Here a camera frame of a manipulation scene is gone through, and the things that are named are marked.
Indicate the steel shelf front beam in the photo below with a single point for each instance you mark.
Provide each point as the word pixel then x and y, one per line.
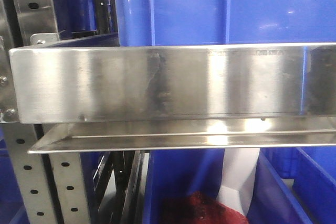
pixel 60 84

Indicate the steel perforated shelf upright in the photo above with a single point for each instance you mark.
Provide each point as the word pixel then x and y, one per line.
pixel 56 188

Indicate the blue lower bin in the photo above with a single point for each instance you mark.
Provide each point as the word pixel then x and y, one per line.
pixel 292 185

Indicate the blue plastic bin upper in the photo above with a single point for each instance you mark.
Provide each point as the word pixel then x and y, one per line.
pixel 212 22

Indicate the white paper sheet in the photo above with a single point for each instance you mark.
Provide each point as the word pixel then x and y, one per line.
pixel 238 178

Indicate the dark red cloth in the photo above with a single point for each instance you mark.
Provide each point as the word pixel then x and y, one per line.
pixel 198 208

